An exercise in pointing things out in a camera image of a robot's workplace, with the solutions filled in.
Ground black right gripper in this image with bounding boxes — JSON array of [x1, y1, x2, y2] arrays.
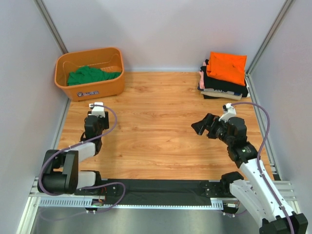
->
[[190, 114, 232, 146]]

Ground orange t shirt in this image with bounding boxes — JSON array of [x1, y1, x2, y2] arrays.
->
[[206, 52, 247, 86]]

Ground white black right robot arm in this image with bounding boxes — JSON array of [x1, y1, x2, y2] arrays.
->
[[191, 114, 308, 234]]

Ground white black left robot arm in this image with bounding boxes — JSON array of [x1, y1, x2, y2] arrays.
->
[[37, 111, 109, 195]]

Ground beige folded t shirt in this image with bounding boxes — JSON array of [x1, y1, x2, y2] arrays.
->
[[201, 91, 242, 100]]

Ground orange plastic basket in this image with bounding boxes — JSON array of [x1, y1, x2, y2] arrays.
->
[[55, 47, 125, 101]]

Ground green t shirt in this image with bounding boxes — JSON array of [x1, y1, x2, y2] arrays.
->
[[67, 66, 121, 86]]

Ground black folded t shirt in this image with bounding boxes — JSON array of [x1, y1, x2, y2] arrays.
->
[[203, 94, 250, 100], [197, 59, 249, 97]]

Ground black bottom folded t shirt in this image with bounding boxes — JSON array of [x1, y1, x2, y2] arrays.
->
[[203, 94, 250, 100]]

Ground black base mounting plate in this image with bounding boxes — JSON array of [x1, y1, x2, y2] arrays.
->
[[74, 178, 241, 205]]

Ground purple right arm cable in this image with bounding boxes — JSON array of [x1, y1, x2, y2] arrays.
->
[[222, 102, 294, 234]]

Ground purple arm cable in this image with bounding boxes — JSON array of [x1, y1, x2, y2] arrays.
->
[[222, 102, 294, 234], [38, 103, 127, 221]]

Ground white slotted cable duct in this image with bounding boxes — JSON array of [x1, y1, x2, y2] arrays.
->
[[38, 197, 224, 211]]

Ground aluminium right side rail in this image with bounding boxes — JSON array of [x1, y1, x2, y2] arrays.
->
[[245, 74, 281, 181]]

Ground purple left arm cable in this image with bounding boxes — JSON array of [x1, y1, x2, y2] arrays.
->
[[38, 103, 127, 221]]

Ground aluminium front frame rail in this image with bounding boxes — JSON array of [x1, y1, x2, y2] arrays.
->
[[29, 177, 297, 202]]

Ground aluminium left corner post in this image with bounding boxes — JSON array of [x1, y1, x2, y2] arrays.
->
[[34, 0, 68, 55]]

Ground aluminium corner post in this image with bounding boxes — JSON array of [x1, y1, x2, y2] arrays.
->
[[247, 0, 295, 75], [34, 0, 68, 55]]

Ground aluminium right corner post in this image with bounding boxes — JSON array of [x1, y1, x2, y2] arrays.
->
[[247, 0, 295, 75]]

